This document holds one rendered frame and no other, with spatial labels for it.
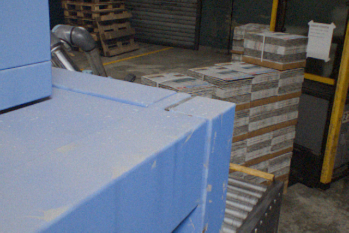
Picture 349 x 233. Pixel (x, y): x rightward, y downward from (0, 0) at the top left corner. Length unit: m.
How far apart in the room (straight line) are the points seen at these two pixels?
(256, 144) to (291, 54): 0.69
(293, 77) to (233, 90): 0.64
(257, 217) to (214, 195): 1.24
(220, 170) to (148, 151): 0.16
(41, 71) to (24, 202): 0.22
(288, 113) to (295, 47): 0.51
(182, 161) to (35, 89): 0.18
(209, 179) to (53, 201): 0.23
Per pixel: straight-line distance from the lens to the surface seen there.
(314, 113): 3.85
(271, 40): 3.17
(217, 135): 0.46
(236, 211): 1.76
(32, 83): 0.47
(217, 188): 0.50
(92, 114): 0.45
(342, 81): 3.50
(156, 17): 10.47
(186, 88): 2.43
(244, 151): 3.04
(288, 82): 3.23
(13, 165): 0.34
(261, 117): 3.09
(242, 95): 2.86
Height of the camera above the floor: 1.69
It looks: 17 degrees down
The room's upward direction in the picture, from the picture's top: 3 degrees clockwise
